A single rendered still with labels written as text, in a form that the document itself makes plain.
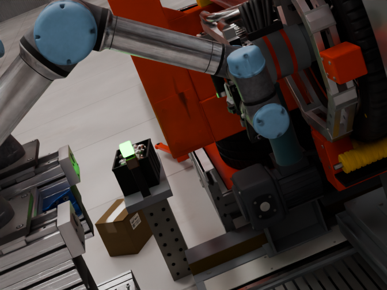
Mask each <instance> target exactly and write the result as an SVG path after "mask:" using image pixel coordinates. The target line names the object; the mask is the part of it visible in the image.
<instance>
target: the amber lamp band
mask: <svg viewBox="0 0 387 290"><path fill-rule="evenodd" d="M125 161H126V164H127V166H128V168H129V170H132V169H134V168H136V167H139V166H140V164H139V161H138V158H137V157H136V154H134V157H132V158H129V159H126V158H125Z"/></svg>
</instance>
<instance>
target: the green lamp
mask: <svg viewBox="0 0 387 290"><path fill-rule="evenodd" d="M119 147H120V150H121V152H122V155H123V157H127V156H129V155H132V154H134V149H133V147H132V145H131V143H130V141H127V142H125V143H122V144H120V145H119Z"/></svg>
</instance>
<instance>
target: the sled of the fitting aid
mask: <svg viewBox="0 0 387 290"><path fill-rule="evenodd" d="M335 217H336V220H337V223H338V225H339V228H340V232H341V233H342V234H343V235H344V237H345V238H346V239H347V240H348V241H349V242H350V243H351V244H352V246H353V247H354V248H355V249H356V251H357V252H358V253H359V254H360V255H361V256H362V257H363V258H364V260H365V261H366V262H367V263H368V264H369V265H370V266H371V267H372V269H373V270H374V271H375V272H376V273H377V274H378V275H379V276H380V278H381V279H382V280H383V281H384V282H385V284H386V285H387V255H386V254H385V253H384V252H383V250H382V249H381V248H380V247H379V246H378V245H377V244H376V243H375V242H374V241H373V240H372V239H371V238H370V237H369V236H368V235H367V234H366V233H365V232H364V231H363V230H362V229H361V228H360V227H359V226H358V225H357V224H356V222H355V221H354V220H353V219H352V218H351V217H350V216H349V215H348V214H347V212H346V210H345V211H342V212H340V213H337V214H336V215H335Z"/></svg>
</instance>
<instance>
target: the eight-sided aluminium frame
mask: <svg viewBox="0 0 387 290"><path fill-rule="evenodd" d="M291 1H292V3H293V5H294V6H295V8H296V10H297V12H298V13H299V15H300V17H301V18H302V21H303V24H304V26H305V28H306V30H307V32H308V35H309V37H310V41H311V43H312V46H313V50H314V53H315V56H316V59H317V62H318V66H319V68H320V71H321V75H322V78H323V81H324V84H325V87H326V90H327V96H328V108H326V107H325V106H324V105H323V104H322V103H321V101H320V100H319V98H318V96H317V94H316V92H315V91H314V89H313V87H312V86H311V84H310V82H309V80H308V78H307V76H306V75H305V73H304V71H303V70H301V71H299V72H297V73H295V74H296V76H297V78H298V80H299V81H300V83H301V85H302V87H303V89H304V91H305V93H306V94H307V96H308V98H309V100H310V102H311V104H309V105H307V104H306V102H305V100H304V98H303V96H302V94H301V93H300V91H299V89H298V88H297V86H296V84H295V82H294V80H293V78H292V76H291V75H289V76H286V77H284V78H283V79H284V81H285V83H286V85H287V87H288V88H289V90H290V92H291V94H292V96H293V97H294V99H295V101H296V103H297V105H298V107H299V109H300V111H301V114H302V117H303V118H304V119H305V121H306V122H307V124H308V125H311V126H312V127H313V128H314V129H315V130H316V131H318V132H319V133H320V134H322V136H324V137H325V138H326V139H327V141H330V142H331V143H333V142H335V141H338V140H340V139H342V138H345V137H347V136H350V135H351V132H352V131H353V129H352V126H353V122H354V115H355V108H356V103H358V98H357V93H356V86H355V85H354V83H353V81H352V80H351V81H348V82H346V83H344V84H341V85H340V84H336V82H334V81H333V80H331V79H329V78H327V75H326V73H325V70H324V66H323V63H322V60H321V57H320V52H321V51H323V50H325V47H324V43H323V40H322V37H321V32H324V31H325V33H326V36H327V39H328V42H329V46H330V48H331V47H333V46H336V45H338V44H340V43H341V41H340V37H339V34H338V32H337V28H336V24H337V23H336V21H335V18H334V16H333V14H332V12H331V9H330V7H329V5H328V3H325V1H324V0H310V1H311V3H312V5H313V6H314V9H312V10H310V9H309V7H308V5H307V3H306V2H305V0H291ZM272 11H275V12H276V14H277V16H278V19H276V20H281V18H280V15H279V12H278V8H277V7H274V6H272ZM276 20H275V21H276ZM321 118H323V119H324V120H325V121H324V120H322V119H321Z"/></svg>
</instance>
